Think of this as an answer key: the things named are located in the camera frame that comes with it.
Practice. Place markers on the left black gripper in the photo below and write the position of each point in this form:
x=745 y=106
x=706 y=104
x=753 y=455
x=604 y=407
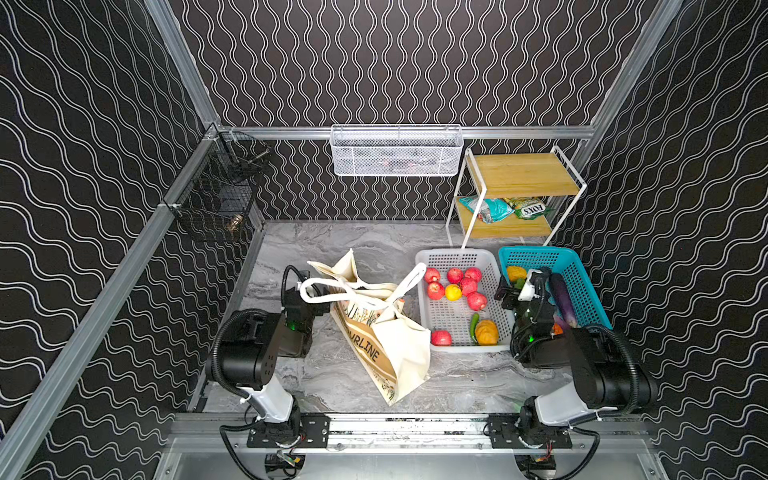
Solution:
x=309 y=288

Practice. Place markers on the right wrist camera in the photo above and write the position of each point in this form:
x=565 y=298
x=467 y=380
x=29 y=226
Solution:
x=535 y=286

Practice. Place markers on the teal plastic vegetable basket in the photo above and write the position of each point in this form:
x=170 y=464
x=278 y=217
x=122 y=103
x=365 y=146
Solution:
x=564 y=261

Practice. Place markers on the yellow pepper in teal basket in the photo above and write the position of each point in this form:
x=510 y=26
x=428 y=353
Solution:
x=516 y=273

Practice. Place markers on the red peach middle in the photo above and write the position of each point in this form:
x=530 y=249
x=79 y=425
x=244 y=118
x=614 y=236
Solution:
x=468 y=286

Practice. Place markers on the red apple back right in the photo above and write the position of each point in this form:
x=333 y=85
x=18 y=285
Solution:
x=474 y=273

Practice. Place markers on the red apple with stem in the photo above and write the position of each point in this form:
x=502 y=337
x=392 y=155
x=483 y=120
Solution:
x=477 y=301

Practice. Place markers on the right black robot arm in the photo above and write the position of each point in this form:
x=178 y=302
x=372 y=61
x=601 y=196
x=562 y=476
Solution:
x=606 y=378

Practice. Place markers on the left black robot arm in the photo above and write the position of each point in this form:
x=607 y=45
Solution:
x=244 y=354

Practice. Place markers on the floral canvas grocery bag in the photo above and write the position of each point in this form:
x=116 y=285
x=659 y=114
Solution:
x=393 y=348

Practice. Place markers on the white wire wall basket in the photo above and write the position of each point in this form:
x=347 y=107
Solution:
x=410 y=150

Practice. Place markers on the small yellow lemon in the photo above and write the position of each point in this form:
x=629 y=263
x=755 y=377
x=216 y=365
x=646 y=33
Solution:
x=453 y=292

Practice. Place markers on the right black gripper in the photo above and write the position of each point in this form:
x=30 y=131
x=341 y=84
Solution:
x=511 y=297

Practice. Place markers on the purple eggplant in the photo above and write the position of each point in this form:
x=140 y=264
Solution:
x=562 y=300

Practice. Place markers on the black wire wall basket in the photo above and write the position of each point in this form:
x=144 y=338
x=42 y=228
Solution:
x=216 y=206

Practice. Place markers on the green Fox's bag lower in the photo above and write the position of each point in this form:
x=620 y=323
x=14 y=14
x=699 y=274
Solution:
x=528 y=208

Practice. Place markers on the teal snack bag lower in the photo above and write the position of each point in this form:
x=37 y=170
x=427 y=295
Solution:
x=488 y=210

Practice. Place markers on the white wooden two-tier shelf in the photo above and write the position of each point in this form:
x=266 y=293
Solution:
x=550 y=177

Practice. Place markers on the white plastic fruit basket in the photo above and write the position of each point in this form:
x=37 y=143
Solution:
x=454 y=316

